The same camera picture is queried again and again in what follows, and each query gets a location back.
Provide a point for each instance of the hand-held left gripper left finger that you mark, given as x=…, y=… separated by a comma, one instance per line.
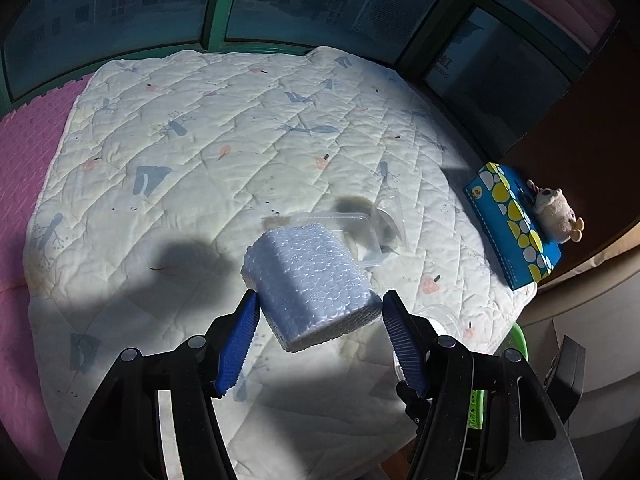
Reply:
x=240, y=345

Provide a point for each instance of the brown wooden cabinet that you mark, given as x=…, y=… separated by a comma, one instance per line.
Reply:
x=590, y=150

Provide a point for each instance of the clear plastic container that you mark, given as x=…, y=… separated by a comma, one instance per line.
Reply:
x=350, y=230

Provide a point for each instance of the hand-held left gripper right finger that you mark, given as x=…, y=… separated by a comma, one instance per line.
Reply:
x=405, y=350

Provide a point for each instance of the blue dotted tissue box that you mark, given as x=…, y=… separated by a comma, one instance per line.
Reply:
x=510, y=220

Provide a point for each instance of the beige plush toy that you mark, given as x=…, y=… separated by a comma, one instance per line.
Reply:
x=555, y=210

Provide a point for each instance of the green plastic basket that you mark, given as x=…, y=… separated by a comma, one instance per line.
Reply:
x=520, y=342

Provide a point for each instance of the white quilted blanket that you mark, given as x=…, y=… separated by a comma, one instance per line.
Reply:
x=200, y=160

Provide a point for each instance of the green window frame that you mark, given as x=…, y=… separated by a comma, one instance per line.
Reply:
x=212, y=20

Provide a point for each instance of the clear plastic packaging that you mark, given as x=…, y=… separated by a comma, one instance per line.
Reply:
x=390, y=225

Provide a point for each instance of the pink foam mat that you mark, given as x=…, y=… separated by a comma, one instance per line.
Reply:
x=25, y=160

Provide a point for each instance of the beige cushion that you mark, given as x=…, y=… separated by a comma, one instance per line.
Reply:
x=595, y=310

